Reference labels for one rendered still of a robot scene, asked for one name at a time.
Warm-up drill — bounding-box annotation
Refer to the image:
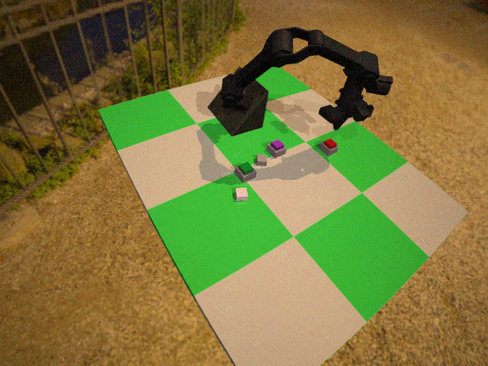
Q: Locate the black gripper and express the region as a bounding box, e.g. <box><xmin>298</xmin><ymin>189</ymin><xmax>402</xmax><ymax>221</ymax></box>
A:
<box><xmin>318</xmin><ymin>88</ymin><xmax>363</xmax><ymax>130</ymax></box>

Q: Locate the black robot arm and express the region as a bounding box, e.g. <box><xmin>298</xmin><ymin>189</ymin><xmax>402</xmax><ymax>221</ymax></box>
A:
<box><xmin>221</xmin><ymin>27</ymin><xmax>393</xmax><ymax>122</ymax></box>

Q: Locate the red button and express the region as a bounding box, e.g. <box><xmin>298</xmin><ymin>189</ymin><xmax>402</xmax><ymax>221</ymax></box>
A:
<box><xmin>319</xmin><ymin>138</ymin><xmax>339</xmax><ymax>156</ymax></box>

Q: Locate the green button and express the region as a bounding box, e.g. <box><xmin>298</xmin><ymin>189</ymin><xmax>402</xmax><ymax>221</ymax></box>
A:
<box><xmin>235</xmin><ymin>162</ymin><xmax>257</xmax><ymax>183</ymax></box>

